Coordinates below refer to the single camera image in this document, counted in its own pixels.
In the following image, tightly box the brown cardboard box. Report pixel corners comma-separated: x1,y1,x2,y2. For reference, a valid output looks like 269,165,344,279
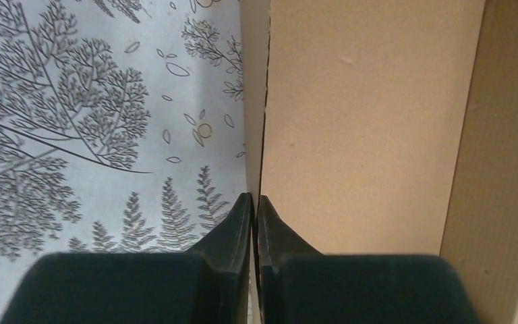
240,1,518,323

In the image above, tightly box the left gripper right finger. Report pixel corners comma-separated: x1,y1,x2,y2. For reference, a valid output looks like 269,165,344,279
256,196,480,323

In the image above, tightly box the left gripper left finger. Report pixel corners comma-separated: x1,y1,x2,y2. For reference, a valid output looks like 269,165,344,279
1,193,254,323

